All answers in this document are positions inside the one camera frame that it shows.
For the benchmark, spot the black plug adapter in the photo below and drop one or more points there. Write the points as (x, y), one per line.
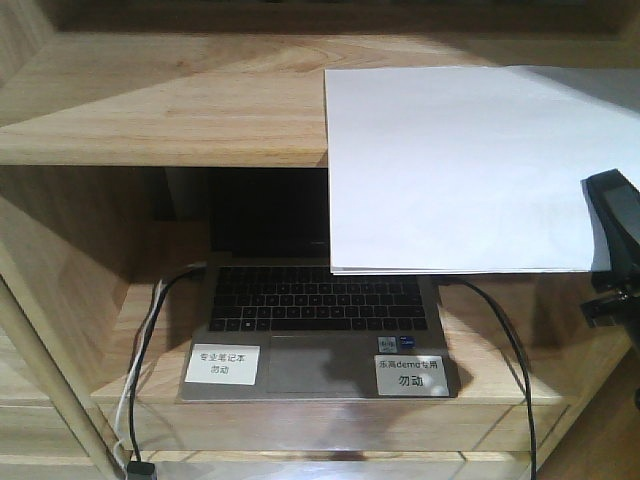
(141, 470)

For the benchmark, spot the wooden shelf unit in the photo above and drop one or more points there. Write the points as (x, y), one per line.
(93, 94)

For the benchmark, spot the white label sticker right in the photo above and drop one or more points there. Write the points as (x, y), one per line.
(411, 376)

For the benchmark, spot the white label sticker left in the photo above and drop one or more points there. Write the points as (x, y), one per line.
(223, 364)

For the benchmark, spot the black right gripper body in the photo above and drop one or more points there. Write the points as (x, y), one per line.
(617, 306)

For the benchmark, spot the white paper sheets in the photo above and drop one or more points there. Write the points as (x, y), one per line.
(474, 169)

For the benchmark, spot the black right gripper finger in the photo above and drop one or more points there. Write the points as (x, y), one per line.
(615, 201)

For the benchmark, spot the white label sticker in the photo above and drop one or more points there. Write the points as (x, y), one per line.
(223, 364)
(411, 376)

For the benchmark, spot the silver laptop with black keyboard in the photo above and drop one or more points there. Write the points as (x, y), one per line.
(268, 284)

